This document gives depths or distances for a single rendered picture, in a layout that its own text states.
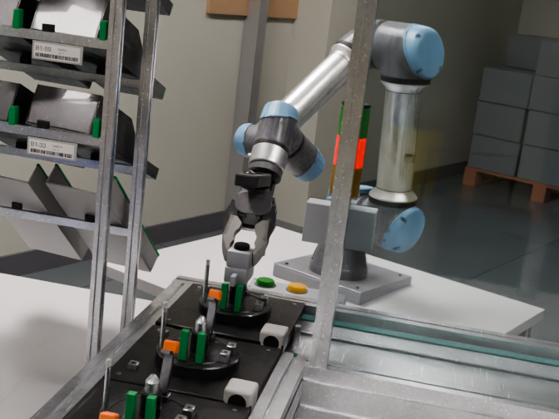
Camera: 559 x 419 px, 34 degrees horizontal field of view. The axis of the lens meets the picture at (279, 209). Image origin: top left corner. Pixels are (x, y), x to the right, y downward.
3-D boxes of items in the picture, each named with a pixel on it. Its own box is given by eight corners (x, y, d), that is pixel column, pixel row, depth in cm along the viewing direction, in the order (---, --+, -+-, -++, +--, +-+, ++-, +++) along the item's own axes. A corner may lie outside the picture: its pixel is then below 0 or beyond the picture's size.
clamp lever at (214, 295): (203, 332, 158) (211, 289, 159) (214, 335, 158) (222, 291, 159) (198, 332, 154) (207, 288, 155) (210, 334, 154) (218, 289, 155)
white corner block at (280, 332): (262, 342, 169) (264, 322, 168) (286, 347, 168) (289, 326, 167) (257, 352, 165) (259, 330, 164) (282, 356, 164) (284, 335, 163)
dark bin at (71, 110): (99, 168, 186) (109, 134, 187) (155, 179, 181) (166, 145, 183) (24, 123, 160) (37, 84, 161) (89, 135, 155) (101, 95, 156)
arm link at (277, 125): (309, 117, 192) (287, 94, 186) (297, 162, 187) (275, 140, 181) (277, 122, 196) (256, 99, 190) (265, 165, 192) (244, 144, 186)
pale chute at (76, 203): (96, 259, 192) (105, 241, 194) (150, 273, 188) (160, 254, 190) (44, 182, 169) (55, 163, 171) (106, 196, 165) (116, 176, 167)
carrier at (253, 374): (151, 334, 166) (157, 268, 163) (280, 358, 163) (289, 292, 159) (101, 388, 143) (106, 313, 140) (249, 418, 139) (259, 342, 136)
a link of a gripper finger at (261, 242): (270, 275, 177) (271, 232, 182) (268, 262, 172) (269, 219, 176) (254, 275, 178) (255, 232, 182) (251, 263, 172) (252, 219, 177)
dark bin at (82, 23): (104, 90, 182) (115, 55, 183) (162, 100, 177) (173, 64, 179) (29, 30, 156) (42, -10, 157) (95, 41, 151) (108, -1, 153)
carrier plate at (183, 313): (191, 292, 191) (192, 282, 190) (304, 312, 187) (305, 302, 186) (154, 331, 168) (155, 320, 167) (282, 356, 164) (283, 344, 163)
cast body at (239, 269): (231, 272, 179) (234, 238, 177) (253, 275, 178) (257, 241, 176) (220, 284, 171) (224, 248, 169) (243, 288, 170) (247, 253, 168)
